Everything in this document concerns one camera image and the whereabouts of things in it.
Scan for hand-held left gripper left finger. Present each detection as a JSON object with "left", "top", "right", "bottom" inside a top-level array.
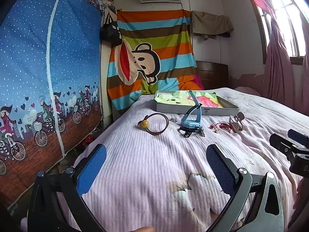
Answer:
[{"left": 27, "top": 144, "right": 107, "bottom": 232}]

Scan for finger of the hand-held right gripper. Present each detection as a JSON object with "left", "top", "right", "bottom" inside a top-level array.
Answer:
[
  {"left": 269, "top": 133, "right": 309, "bottom": 174},
  {"left": 288, "top": 129, "right": 309, "bottom": 148}
]

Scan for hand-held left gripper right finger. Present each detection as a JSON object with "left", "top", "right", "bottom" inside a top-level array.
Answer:
[{"left": 206, "top": 144, "right": 285, "bottom": 232}]

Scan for silver hair claw clip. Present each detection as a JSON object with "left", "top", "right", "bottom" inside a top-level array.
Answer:
[{"left": 229, "top": 112, "right": 245, "bottom": 133}]

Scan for blue wrist watch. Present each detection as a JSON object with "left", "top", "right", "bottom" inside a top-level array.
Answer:
[{"left": 179, "top": 90, "right": 206, "bottom": 138}]

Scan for brown cord bracelet amber bead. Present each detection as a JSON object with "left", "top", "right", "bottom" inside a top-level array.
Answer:
[{"left": 138, "top": 113, "right": 169, "bottom": 134}]

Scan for grey shallow cardboard box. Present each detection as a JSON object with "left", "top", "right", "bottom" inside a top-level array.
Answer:
[{"left": 154, "top": 90, "right": 239, "bottom": 115}]

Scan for person's left hand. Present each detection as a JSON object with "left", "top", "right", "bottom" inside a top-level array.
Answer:
[{"left": 132, "top": 225, "right": 155, "bottom": 232}]

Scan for pink pillow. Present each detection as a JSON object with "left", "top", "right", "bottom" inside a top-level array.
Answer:
[{"left": 233, "top": 86, "right": 261, "bottom": 97}]

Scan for pink curtain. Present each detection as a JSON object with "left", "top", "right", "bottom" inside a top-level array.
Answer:
[{"left": 241, "top": 0, "right": 309, "bottom": 107}]

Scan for colourful painted paper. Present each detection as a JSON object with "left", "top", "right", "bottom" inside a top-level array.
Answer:
[{"left": 156, "top": 90, "right": 228, "bottom": 108}]

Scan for window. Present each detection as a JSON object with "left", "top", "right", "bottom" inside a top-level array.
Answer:
[{"left": 257, "top": 0, "right": 307, "bottom": 58}]

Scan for blue printed fabric wardrobe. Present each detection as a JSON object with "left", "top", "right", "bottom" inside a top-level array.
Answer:
[{"left": 0, "top": 0, "right": 104, "bottom": 208}]

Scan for black hanging bag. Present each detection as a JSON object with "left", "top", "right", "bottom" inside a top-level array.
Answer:
[{"left": 100, "top": 12, "right": 123, "bottom": 46}]

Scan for khaki hanging clothes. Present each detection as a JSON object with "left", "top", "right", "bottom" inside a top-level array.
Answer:
[{"left": 191, "top": 11, "right": 234, "bottom": 41}]

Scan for striped monkey print blanket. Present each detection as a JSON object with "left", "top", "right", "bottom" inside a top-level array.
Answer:
[{"left": 106, "top": 10, "right": 205, "bottom": 116}]

